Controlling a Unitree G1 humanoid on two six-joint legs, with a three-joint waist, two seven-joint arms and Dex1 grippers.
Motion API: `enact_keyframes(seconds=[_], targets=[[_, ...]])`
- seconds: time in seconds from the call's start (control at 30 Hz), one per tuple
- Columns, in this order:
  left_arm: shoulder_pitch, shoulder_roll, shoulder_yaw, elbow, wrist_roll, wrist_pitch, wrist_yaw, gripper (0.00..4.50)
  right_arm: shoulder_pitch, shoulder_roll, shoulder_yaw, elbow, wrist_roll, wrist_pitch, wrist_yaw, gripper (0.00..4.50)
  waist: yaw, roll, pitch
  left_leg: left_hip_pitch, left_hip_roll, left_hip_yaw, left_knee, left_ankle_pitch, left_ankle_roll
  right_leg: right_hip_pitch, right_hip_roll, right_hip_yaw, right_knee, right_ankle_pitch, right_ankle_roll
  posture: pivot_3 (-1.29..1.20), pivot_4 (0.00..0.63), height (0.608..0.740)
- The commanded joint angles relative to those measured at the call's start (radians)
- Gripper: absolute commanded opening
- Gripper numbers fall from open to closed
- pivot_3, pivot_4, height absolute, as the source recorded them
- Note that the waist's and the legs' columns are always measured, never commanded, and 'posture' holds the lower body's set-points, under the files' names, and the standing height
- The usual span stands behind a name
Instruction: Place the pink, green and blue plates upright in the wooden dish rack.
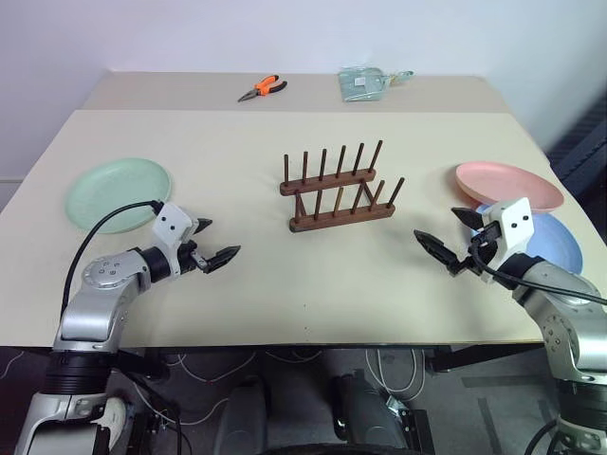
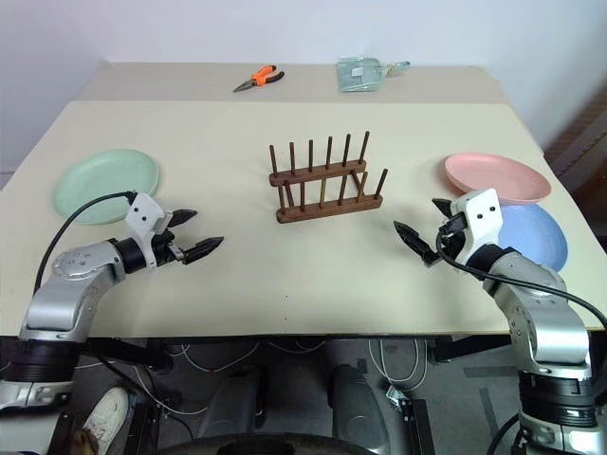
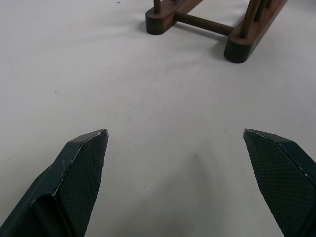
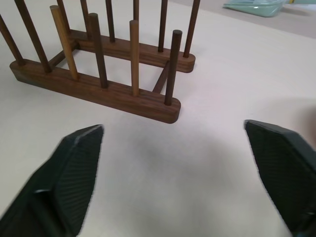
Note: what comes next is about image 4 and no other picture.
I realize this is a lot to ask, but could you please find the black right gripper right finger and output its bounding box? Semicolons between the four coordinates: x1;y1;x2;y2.
244;119;316;237

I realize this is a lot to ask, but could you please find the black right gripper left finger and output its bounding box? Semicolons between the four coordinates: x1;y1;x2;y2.
0;124;105;237

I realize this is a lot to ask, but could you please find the wooden peg dish rack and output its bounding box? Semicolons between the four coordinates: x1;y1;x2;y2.
0;0;201;124

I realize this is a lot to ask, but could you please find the light green tray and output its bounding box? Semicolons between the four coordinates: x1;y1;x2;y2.
223;0;316;19

